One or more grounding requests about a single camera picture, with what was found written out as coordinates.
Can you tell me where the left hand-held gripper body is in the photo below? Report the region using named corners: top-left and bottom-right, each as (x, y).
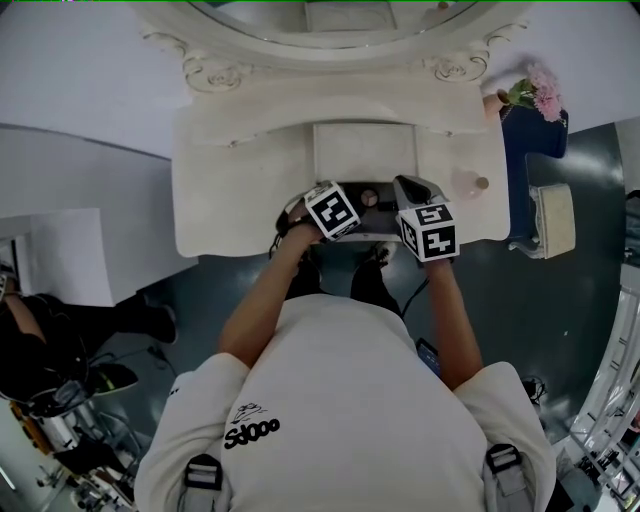
top-left (282, 180), bottom-right (369, 245)

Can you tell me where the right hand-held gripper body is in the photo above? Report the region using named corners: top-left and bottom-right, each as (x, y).
top-left (396, 192), bottom-right (460, 264)

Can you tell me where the person's left forearm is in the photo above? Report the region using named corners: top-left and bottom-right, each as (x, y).
top-left (218, 234), bottom-right (321, 372)

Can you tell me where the person's right forearm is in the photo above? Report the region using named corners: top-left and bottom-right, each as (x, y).
top-left (427, 259), bottom-right (485, 392)

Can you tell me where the person's left hand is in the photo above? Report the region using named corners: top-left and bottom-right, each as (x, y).
top-left (287, 208), bottom-right (326, 246)

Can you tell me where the person's right shoe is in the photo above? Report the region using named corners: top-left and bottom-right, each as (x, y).
top-left (370, 241), bottom-right (399, 269)

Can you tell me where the person's left leg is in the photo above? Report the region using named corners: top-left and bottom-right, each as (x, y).
top-left (287, 247), bottom-right (324, 301)

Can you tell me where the person's leg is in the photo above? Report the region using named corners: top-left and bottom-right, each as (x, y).
top-left (349, 254), bottom-right (403, 319)
top-left (287, 247), bottom-right (324, 301)

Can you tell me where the person's right leg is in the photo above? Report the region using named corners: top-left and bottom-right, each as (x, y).
top-left (349, 254), bottom-right (403, 319)

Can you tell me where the pink vase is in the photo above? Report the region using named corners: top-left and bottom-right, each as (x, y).
top-left (482, 88), bottom-right (511, 120)

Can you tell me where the blue chair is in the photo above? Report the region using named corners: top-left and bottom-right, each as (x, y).
top-left (499, 105), bottom-right (570, 246)

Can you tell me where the cream upholstered stool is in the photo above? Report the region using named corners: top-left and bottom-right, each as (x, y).
top-left (508, 182), bottom-right (577, 261)

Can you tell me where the black phone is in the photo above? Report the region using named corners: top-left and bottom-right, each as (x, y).
top-left (415, 338), bottom-right (444, 379)

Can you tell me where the pink flower bunch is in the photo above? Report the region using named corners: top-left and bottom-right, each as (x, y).
top-left (507, 62), bottom-right (566, 124)

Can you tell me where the oval white carved mirror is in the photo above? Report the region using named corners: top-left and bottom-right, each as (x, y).
top-left (134, 0), bottom-right (531, 96)

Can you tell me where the person's white shirt torso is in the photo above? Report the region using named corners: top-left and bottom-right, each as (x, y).
top-left (133, 293), bottom-right (556, 512)

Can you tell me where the white display shelf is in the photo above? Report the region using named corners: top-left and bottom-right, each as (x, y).
top-left (564, 259), bottom-right (640, 506)

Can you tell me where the white side cabinet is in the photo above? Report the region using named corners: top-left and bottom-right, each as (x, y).
top-left (0, 207), bottom-right (174, 307)

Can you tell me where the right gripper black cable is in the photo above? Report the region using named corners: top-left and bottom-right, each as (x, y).
top-left (401, 277), bottom-right (431, 319)

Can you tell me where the black floor cable bundle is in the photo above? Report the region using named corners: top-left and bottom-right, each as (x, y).
top-left (522, 377), bottom-right (549, 404)

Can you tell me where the grey black shoulder strap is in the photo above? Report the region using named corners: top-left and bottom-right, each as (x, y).
top-left (183, 453), bottom-right (224, 512)
top-left (484, 443), bottom-right (536, 512)

